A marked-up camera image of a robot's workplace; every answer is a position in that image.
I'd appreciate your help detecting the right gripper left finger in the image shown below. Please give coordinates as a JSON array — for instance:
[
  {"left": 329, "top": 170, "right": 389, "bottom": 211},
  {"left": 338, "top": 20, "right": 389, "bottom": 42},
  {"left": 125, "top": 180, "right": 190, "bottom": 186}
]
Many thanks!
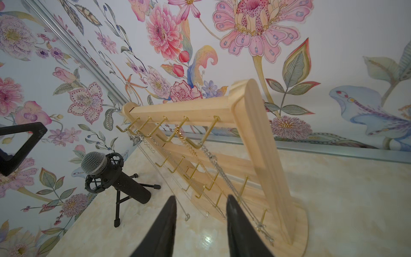
[{"left": 131, "top": 196, "right": 177, "bottom": 257}]

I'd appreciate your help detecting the wooden jewelry display stand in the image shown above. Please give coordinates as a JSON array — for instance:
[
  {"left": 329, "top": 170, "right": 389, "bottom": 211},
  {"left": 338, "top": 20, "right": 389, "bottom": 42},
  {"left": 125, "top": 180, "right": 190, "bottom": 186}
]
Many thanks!
[{"left": 123, "top": 79, "right": 309, "bottom": 257}]

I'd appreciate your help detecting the black microphone with mesh head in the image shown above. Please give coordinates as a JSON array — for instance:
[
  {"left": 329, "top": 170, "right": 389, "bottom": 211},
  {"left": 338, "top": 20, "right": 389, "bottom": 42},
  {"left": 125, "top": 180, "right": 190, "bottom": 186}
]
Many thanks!
[{"left": 80, "top": 151, "right": 152, "bottom": 205}]

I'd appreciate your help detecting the silver chain necklace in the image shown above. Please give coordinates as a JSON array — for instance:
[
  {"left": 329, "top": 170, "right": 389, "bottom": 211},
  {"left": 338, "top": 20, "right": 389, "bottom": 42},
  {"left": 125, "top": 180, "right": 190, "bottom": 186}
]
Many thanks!
[{"left": 198, "top": 141, "right": 275, "bottom": 246}]

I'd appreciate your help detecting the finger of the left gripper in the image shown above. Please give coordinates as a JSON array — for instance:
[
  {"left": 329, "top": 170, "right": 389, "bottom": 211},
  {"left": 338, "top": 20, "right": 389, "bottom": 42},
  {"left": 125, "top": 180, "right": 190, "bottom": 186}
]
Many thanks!
[{"left": 1, "top": 122, "right": 48, "bottom": 176}]

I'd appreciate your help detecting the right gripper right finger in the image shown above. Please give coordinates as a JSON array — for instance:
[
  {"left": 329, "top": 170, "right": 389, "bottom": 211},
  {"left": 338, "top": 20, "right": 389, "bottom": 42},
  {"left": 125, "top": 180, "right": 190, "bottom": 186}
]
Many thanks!
[{"left": 226, "top": 195, "right": 274, "bottom": 257}]

